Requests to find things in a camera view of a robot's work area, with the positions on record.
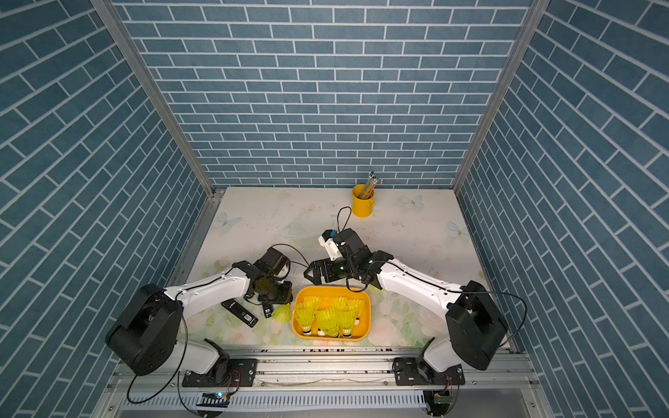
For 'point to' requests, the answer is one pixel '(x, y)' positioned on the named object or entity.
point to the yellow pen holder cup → (361, 207)
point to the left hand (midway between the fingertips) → (295, 300)
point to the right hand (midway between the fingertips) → (317, 272)
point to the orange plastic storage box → (323, 295)
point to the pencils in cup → (369, 185)
